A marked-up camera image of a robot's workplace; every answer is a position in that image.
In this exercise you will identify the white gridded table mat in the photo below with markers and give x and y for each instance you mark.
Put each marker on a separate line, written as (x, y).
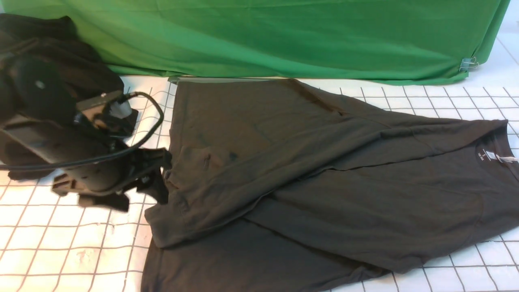
(49, 244)

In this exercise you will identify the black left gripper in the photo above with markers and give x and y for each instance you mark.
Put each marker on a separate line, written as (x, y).
(105, 184)

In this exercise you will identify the pile of dark clothes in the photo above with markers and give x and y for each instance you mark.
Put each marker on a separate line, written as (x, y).
(78, 64)

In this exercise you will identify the gray long-sleeved shirt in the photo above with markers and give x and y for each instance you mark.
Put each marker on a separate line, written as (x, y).
(278, 186)

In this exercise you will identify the gray metal strip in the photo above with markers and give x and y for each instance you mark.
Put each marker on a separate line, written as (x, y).
(176, 80)

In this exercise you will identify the green backdrop cloth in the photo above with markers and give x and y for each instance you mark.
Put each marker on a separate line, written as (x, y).
(397, 42)

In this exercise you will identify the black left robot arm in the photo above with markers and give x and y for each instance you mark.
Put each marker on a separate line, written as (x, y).
(40, 114)

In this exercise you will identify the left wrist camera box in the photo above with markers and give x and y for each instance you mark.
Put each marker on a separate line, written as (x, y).
(111, 113)

